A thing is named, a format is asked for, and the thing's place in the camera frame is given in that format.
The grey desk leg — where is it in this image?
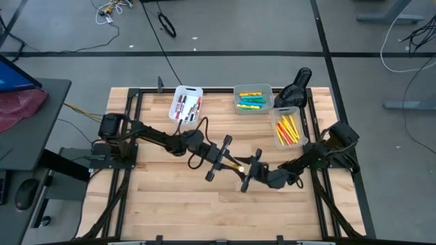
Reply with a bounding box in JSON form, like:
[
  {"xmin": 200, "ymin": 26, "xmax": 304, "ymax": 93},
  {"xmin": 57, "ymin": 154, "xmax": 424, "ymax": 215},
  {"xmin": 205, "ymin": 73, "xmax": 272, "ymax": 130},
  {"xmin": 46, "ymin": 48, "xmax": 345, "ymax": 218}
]
[
  {"xmin": 356, "ymin": 0, "xmax": 426, "ymax": 25},
  {"xmin": 383, "ymin": 91, "xmax": 436, "ymax": 110}
]

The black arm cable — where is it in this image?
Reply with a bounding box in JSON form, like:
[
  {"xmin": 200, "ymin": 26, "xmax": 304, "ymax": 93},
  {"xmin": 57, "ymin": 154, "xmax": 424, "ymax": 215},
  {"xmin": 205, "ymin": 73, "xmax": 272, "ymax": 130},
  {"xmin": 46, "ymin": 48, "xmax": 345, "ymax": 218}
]
[
  {"xmin": 285, "ymin": 169, "xmax": 305, "ymax": 190},
  {"xmin": 176, "ymin": 116, "xmax": 209, "ymax": 170}
]

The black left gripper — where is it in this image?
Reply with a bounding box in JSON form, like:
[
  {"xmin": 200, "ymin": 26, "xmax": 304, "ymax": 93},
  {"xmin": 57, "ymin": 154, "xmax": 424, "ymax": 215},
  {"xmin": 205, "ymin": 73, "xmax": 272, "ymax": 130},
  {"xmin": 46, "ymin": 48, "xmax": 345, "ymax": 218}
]
[{"xmin": 204, "ymin": 135, "xmax": 247, "ymax": 182}]

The grey plastic bin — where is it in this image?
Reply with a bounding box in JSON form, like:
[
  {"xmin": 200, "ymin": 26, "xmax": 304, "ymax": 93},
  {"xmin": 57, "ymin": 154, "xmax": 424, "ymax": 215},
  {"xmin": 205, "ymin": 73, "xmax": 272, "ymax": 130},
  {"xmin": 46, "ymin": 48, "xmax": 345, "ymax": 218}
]
[{"xmin": 233, "ymin": 83, "xmax": 275, "ymax": 116}]

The clear plastic bin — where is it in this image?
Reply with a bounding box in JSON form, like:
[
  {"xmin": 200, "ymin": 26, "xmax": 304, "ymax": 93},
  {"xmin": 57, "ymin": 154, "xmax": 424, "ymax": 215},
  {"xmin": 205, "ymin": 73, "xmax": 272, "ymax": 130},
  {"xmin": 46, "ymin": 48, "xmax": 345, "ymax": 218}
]
[{"xmin": 270, "ymin": 105, "xmax": 310, "ymax": 151}]

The dark red dry-erase marker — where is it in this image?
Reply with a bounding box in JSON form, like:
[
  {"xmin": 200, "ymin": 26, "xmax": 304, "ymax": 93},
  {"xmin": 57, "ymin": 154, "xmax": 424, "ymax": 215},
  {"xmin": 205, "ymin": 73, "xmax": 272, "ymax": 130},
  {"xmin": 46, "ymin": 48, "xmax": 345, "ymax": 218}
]
[{"xmin": 174, "ymin": 95, "xmax": 184, "ymax": 120}]

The black computer mouse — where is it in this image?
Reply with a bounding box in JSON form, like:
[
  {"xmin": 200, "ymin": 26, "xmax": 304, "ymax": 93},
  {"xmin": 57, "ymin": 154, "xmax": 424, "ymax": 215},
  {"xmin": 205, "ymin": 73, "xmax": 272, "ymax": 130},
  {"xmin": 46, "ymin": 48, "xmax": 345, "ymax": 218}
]
[{"xmin": 14, "ymin": 178, "xmax": 40, "ymax": 211}]

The black aluminium table frame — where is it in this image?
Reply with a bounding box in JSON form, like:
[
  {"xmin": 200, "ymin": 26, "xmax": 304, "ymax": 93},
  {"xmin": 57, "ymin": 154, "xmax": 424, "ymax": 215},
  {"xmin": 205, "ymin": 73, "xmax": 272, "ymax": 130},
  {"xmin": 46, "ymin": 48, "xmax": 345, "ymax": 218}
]
[{"xmin": 77, "ymin": 86, "xmax": 377, "ymax": 245}]

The black cable bundle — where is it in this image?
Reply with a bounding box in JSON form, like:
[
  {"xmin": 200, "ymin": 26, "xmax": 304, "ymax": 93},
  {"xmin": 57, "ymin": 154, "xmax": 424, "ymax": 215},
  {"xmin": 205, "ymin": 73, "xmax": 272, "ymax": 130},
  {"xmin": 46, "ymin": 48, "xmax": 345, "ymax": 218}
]
[{"xmin": 399, "ymin": 15, "xmax": 436, "ymax": 54}]

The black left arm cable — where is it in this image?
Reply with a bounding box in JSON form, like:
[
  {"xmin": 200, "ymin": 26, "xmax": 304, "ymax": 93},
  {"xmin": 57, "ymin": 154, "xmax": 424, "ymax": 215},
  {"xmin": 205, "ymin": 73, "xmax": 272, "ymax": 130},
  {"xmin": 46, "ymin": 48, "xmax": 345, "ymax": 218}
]
[{"xmin": 176, "ymin": 116, "xmax": 209, "ymax": 170}]

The white plastic bin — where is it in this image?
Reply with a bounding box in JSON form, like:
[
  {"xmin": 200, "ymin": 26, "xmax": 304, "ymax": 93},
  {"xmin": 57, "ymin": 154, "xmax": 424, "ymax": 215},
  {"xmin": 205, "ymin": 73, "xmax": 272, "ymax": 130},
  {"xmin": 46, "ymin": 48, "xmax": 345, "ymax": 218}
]
[{"xmin": 168, "ymin": 84, "xmax": 204, "ymax": 126}]

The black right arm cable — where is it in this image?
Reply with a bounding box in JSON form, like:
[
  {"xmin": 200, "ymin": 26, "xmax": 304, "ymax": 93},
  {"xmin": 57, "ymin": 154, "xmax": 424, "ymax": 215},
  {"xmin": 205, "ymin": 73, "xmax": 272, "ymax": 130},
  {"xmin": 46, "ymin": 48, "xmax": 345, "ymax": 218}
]
[{"xmin": 285, "ymin": 169, "xmax": 305, "ymax": 190}]

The red cloth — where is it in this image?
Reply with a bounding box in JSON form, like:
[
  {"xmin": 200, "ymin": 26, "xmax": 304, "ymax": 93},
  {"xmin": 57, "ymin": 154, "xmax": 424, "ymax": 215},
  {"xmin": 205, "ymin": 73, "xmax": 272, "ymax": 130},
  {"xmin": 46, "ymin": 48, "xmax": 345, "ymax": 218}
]
[{"xmin": 0, "ymin": 88, "xmax": 49, "ymax": 134}]

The long black floor cable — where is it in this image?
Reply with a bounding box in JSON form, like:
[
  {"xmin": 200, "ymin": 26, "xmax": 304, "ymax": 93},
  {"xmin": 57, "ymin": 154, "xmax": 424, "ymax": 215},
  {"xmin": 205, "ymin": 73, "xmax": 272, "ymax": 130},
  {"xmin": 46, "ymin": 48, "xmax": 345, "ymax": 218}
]
[{"xmin": 141, "ymin": 0, "xmax": 183, "ymax": 86}]

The yellow felt-tip pen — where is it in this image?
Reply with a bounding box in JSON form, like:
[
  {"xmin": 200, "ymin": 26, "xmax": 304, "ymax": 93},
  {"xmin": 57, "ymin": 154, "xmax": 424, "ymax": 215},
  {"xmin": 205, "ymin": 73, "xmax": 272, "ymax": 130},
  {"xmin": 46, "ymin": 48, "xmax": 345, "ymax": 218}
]
[
  {"xmin": 288, "ymin": 114, "xmax": 301, "ymax": 140},
  {"xmin": 275, "ymin": 124, "xmax": 285, "ymax": 146},
  {"xmin": 281, "ymin": 114, "xmax": 296, "ymax": 141},
  {"xmin": 285, "ymin": 117, "xmax": 299, "ymax": 142},
  {"xmin": 276, "ymin": 119, "xmax": 289, "ymax": 139}
]

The coiled black cable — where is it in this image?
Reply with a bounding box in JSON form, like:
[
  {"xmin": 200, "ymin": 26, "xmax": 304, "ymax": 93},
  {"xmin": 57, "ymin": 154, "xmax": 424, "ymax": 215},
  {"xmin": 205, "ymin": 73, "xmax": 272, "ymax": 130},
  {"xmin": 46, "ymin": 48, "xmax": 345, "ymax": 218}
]
[{"xmin": 157, "ymin": 12, "xmax": 178, "ymax": 39}]

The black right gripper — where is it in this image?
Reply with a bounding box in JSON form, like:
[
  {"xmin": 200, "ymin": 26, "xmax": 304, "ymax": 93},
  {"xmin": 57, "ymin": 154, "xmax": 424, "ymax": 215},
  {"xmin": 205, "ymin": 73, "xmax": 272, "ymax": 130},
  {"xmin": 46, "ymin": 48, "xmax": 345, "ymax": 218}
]
[{"xmin": 234, "ymin": 148, "xmax": 273, "ymax": 193}]

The black desk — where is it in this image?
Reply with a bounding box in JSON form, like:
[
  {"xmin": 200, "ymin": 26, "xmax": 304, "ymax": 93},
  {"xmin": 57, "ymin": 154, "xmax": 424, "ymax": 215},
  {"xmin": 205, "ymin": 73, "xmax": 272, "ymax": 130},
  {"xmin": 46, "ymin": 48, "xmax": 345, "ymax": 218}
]
[{"xmin": 0, "ymin": 78, "xmax": 73, "ymax": 245}]

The white and yellow cable bundle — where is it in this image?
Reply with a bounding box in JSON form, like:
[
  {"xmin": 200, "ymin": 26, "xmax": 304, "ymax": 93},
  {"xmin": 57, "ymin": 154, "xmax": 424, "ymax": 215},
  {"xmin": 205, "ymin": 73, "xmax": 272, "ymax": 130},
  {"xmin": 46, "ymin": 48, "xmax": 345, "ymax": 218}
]
[{"xmin": 94, "ymin": 0, "xmax": 134, "ymax": 26}]

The white floor cable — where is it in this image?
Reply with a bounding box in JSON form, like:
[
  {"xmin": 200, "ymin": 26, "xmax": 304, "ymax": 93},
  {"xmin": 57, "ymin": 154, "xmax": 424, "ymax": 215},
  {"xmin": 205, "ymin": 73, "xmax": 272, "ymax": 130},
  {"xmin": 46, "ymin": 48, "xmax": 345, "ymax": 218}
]
[{"xmin": 379, "ymin": 0, "xmax": 436, "ymax": 74}]

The laptop with blue screen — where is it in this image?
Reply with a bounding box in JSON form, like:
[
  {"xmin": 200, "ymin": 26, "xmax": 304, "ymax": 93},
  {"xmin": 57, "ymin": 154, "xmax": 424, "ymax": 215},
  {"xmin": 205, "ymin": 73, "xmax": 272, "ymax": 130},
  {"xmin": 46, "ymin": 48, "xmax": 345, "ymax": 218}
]
[{"xmin": 0, "ymin": 54, "xmax": 44, "ymax": 93}]

